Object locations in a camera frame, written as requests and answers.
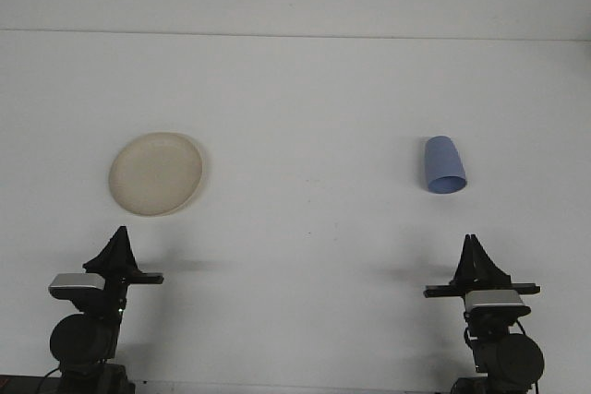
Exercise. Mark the pale blue cup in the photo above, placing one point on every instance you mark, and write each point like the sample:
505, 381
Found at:
445, 163

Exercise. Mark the pale round plate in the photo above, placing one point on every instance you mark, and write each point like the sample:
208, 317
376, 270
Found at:
154, 175

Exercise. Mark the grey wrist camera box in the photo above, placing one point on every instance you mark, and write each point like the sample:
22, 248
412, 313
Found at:
491, 299
76, 283

